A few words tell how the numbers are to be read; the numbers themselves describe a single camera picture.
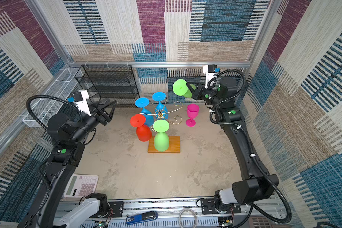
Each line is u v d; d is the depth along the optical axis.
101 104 0.57
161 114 0.73
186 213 0.73
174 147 0.94
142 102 0.76
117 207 0.74
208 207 0.73
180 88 0.66
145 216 0.70
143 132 0.75
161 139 0.71
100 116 0.52
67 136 0.46
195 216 0.70
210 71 0.55
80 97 0.49
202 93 0.57
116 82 1.08
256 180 0.39
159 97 0.78
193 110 0.97
